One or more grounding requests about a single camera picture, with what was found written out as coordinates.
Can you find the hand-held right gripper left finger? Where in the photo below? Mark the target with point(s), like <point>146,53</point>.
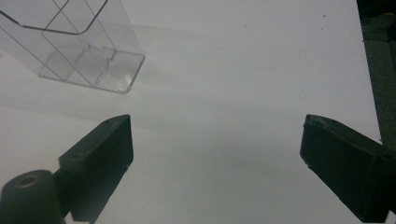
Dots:
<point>99,155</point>

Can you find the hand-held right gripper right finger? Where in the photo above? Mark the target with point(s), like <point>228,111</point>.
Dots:
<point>348,161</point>

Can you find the clear acrylic divided organizer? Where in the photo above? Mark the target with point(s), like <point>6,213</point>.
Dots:
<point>93,62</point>

